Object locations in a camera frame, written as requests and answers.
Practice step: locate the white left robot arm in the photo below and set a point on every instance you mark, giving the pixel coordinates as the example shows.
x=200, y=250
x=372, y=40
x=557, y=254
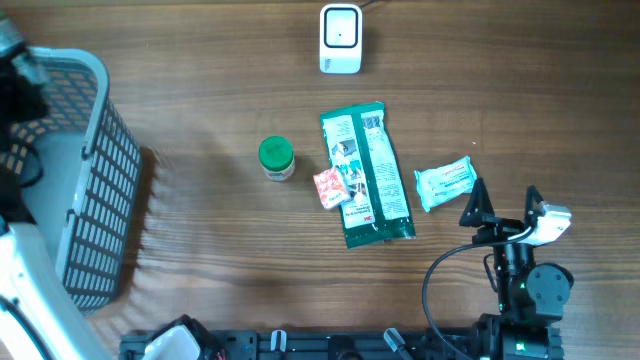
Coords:
x=39, y=319

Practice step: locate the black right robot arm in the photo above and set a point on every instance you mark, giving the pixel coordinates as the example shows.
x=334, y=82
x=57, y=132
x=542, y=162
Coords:
x=531, y=295

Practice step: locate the green lid jar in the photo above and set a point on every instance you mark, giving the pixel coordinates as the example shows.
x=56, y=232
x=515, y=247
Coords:
x=276, y=156

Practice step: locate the teal wet wipes packet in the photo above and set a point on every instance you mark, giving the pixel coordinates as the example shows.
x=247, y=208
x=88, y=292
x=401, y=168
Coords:
x=439, y=185

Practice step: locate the white barcode scanner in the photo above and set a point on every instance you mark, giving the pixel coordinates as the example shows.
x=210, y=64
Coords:
x=340, y=38

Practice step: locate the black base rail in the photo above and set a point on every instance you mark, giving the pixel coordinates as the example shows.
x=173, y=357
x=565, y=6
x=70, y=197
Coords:
x=253, y=345

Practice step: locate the green 3M gloves packet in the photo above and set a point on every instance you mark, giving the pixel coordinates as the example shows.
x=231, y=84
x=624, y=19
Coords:
x=358, y=145

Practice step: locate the red snack packet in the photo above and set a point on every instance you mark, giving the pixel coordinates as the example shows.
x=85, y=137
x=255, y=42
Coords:
x=331, y=188

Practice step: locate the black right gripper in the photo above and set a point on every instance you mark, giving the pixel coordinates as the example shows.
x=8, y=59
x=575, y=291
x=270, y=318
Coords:
x=498, y=228

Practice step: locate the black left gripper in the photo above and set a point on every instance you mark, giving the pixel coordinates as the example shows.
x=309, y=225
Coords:
x=31, y=100

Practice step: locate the grey plastic mesh basket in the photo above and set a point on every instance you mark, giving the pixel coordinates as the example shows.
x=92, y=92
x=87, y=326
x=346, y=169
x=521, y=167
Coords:
x=85, y=166

